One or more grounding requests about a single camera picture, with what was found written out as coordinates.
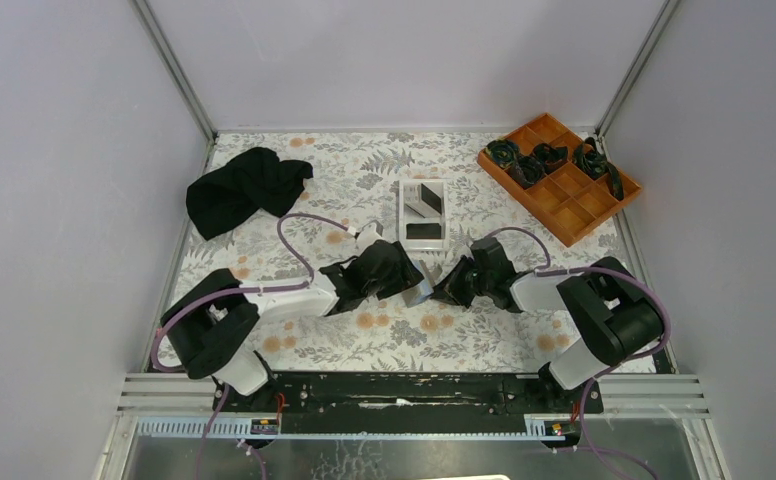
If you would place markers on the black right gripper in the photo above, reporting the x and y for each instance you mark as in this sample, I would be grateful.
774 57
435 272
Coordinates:
450 290

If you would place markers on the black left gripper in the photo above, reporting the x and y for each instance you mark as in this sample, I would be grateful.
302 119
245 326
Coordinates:
403 277

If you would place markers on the grey blue card holder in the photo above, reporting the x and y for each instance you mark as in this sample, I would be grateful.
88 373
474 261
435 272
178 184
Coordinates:
420 292

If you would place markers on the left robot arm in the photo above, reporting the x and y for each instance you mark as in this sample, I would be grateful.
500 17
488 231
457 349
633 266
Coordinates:
209 327

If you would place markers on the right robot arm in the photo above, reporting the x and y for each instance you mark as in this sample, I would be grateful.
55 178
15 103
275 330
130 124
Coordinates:
614 314

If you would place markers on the white plastic card box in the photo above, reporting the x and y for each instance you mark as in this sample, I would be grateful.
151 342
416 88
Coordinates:
407 216

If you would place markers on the stack of cards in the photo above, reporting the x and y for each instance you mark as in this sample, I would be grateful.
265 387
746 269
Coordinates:
422 200

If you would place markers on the floral table mat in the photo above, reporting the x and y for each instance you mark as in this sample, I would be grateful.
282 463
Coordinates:
355 181

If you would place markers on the dark blue rolled tie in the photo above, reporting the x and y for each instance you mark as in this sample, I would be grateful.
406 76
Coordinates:
528 170

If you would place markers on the orange wooden divider tray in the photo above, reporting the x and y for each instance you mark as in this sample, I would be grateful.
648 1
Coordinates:
566 202

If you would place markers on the green yellow rolled tie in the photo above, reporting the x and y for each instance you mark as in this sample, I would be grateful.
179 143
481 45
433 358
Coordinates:
503 152

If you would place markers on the black cloth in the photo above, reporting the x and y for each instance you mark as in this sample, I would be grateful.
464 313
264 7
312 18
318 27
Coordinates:
256 179

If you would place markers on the black orange rolled tie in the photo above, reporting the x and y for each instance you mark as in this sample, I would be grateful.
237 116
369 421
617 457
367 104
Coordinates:
595 164

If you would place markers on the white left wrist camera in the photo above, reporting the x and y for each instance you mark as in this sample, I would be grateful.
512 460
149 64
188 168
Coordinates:
368 235

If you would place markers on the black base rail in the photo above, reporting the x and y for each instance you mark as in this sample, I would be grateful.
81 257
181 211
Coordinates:
406 403

